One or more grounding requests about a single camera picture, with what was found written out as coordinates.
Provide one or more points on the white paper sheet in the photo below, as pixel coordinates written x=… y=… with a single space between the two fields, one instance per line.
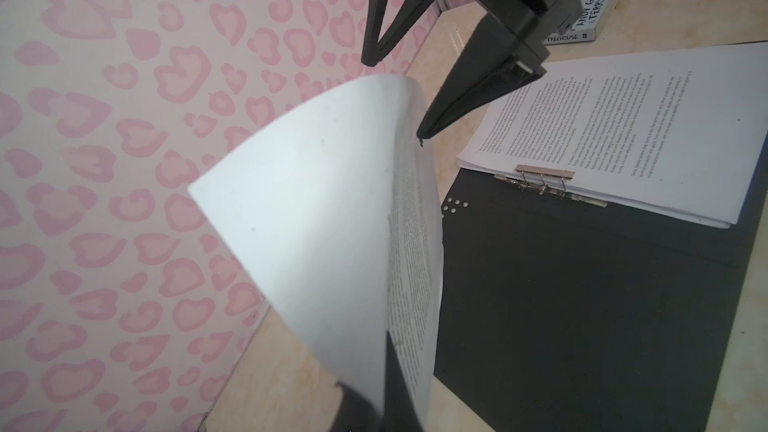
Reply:
x=333 y=210

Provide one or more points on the printed paper sheet back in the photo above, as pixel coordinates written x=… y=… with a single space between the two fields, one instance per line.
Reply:
x=676 y=132

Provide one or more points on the teal folder with black inside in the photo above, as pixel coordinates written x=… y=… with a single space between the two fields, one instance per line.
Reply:
x=562 y=316

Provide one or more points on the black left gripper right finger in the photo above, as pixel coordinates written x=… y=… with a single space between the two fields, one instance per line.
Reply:
x=399 y=412

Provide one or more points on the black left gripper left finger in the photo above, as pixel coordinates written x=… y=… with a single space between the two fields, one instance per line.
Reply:
x=355 y=413

